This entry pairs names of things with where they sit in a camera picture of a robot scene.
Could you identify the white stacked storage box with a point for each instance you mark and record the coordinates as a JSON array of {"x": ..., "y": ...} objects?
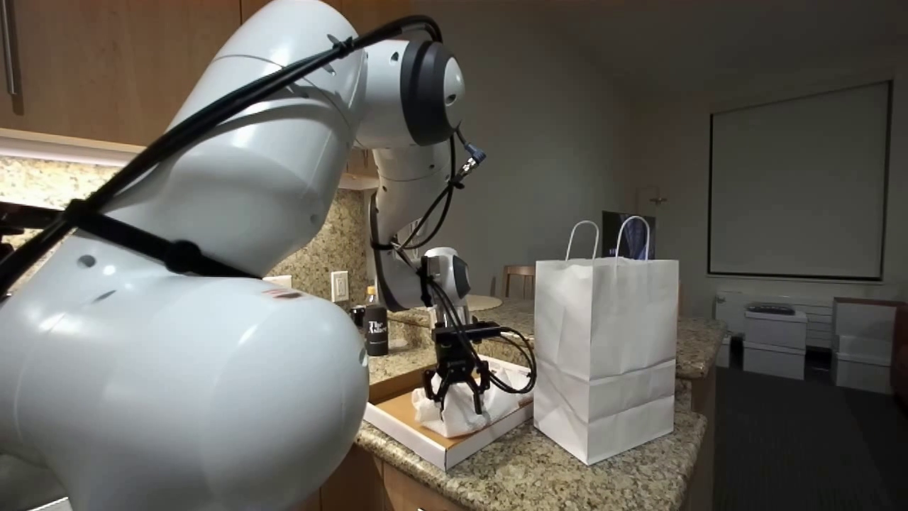
[
  {"x": 865, "y": 348},
  {"x": 773, "y": 343}
]

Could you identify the flat cardboard box tray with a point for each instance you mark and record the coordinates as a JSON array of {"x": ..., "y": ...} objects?
[{"x": 428, "y": 443}]

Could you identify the wooden chair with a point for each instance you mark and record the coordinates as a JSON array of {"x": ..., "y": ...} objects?
[{"x": 517, "y": 283}]

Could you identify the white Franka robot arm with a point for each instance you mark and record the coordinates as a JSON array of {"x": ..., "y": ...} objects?
[{"x": 188, "y": 398}]

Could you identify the white wall outlet plate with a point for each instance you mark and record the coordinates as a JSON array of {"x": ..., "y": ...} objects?
[{"x": 340, "y": 284}]

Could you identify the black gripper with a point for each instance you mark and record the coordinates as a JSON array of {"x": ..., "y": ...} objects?
[{"x": 458, "y": 354}]

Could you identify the round beige plate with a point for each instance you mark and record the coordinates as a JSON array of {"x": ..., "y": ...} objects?
[{"x": 488, "y": 301}]

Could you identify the dark bottle with label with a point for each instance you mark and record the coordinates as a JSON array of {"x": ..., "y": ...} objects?
[{"x": 375, "y": 330}]

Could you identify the wooden upper cabinet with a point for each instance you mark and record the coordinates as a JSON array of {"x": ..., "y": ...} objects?
[{"x": 104, "y": 66}]

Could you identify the white wall projection board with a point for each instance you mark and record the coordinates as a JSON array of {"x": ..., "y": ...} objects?
[{"x": 800, "y": 181}]

